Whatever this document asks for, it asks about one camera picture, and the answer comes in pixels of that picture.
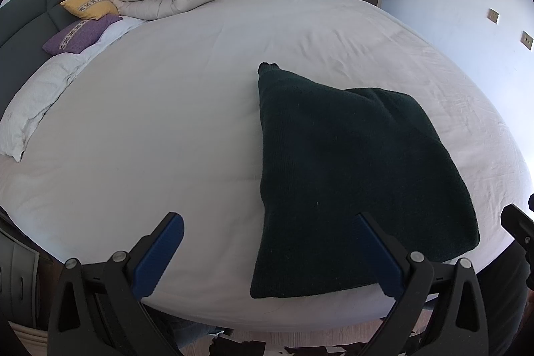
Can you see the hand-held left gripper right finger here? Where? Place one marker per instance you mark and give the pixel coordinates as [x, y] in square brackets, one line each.
[377, 256]

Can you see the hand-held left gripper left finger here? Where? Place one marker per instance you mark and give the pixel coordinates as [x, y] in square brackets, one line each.
[160, 256]

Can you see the dark green knit sweater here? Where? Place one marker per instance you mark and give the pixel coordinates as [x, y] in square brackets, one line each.
[354, 181]

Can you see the person's dark clothing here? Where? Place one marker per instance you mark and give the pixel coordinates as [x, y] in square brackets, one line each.
[509, 306]

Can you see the bed with white sheet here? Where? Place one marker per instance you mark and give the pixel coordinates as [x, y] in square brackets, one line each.
[187, 122]

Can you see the grey bedside cabinet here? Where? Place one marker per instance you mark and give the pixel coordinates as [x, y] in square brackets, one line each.
[18, 268]

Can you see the white pillow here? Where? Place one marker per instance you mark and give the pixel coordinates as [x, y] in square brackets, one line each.
[37, 97]

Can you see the purple cushion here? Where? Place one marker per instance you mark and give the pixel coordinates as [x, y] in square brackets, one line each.
[79, 35]

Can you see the yellow cushion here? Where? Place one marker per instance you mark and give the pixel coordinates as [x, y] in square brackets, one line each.
[89, 5]

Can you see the dark green headboard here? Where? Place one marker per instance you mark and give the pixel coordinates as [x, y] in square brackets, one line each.
[29, 1]

